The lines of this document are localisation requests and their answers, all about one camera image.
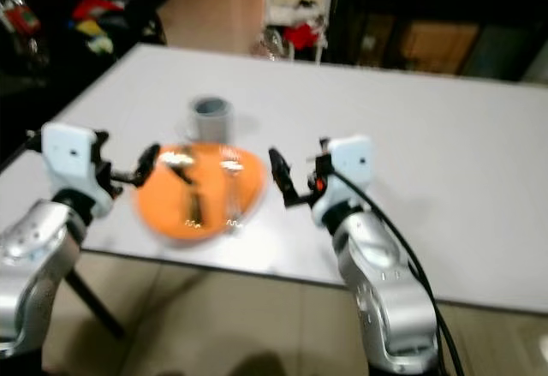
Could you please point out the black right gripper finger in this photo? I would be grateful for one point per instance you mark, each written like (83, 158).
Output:
(325, 152)
(282, 175)

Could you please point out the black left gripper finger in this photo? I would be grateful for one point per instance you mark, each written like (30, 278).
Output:
(150, 160)
(130, 177)

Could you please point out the orange plate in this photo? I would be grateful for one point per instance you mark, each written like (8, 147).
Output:
(210, 192)

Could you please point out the grey cup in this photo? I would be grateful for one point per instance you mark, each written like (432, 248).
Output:
(211, 119)

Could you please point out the black sofa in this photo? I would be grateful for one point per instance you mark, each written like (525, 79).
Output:
(51, 85)

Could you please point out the red bag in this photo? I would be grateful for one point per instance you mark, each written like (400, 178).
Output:
(301, 35)

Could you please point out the black table leg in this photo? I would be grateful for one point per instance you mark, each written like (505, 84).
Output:
(94, 303)

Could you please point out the yellow toy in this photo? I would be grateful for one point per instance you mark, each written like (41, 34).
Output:
(100, 37)

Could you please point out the brown cardboard box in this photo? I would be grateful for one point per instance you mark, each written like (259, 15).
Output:
(438, 46)

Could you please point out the red toy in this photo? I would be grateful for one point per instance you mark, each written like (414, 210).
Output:
(98, 6)

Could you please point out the red and white package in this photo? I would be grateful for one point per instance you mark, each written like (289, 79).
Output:
(24, 18)

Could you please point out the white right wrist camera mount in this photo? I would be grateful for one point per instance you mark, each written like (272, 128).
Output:
(351, 170)

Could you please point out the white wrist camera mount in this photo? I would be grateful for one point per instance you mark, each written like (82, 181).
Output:
(68, 155)
(351, 170)

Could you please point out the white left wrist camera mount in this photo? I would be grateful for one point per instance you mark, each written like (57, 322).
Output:
(68, 155)

